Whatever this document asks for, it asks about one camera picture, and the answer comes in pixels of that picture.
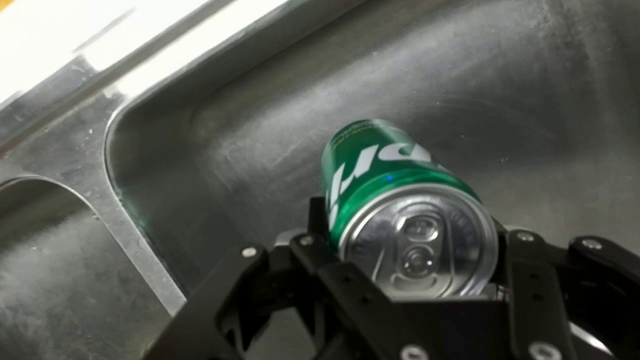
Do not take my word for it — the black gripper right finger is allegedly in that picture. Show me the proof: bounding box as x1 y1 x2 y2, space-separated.
493 228 640 360

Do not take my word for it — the stainless steel double sink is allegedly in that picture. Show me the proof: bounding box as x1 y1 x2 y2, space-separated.
0 0 640 360

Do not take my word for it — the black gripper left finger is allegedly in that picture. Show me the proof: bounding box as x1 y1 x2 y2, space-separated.
141 194 403 360

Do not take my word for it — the green soda can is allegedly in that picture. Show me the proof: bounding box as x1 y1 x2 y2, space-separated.
319 117 500 304

